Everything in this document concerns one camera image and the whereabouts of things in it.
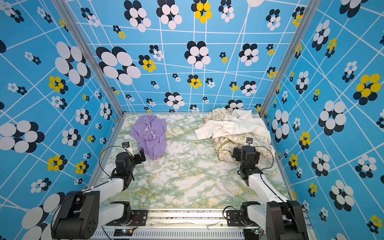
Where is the purple cloth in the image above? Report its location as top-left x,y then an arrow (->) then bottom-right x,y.
130,115 -> 167,160

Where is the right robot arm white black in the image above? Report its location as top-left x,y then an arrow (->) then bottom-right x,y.
232,145 -> 309,240

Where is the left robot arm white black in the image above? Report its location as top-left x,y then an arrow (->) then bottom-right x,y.
50,149 -> 146,240

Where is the cream green printed cloth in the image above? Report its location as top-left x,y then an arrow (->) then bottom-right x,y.
203,107 -> 276,164

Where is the plain white cloth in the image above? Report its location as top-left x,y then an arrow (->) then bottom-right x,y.
195,108 -> 272,144

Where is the left green circuit board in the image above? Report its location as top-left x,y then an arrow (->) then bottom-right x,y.
114,229 -> 134,237

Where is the green circuit board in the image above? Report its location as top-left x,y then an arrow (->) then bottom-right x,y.
114,229 -> 134,237
243,229 -> 260,240

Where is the right green circuit board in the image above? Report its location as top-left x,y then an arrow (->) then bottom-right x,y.
243,229 -> 260,240

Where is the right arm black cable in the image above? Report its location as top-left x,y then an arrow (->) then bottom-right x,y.
254,145 -> 275,172

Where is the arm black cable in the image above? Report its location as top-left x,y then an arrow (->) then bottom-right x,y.
98,145 -> 128,179
254,145 -> 275,172

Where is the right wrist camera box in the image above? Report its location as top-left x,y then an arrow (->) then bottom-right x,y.
246,138 -> 253,146

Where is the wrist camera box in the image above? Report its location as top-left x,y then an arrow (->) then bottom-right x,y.
246,138 -> 253,146
122,142 -> 134,156

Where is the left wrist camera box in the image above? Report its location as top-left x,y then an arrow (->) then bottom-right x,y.
122,142 -> 134,156

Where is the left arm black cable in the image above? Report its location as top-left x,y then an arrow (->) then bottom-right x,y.
98,145 -> 128,179

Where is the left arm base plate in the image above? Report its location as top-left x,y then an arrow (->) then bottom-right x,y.
107,210 -> 149,227

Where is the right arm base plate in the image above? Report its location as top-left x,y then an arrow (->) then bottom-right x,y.
223,208 -> 267,229

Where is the aluminium front rail frame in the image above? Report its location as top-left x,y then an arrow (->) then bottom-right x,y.
55,207 -> 319,240

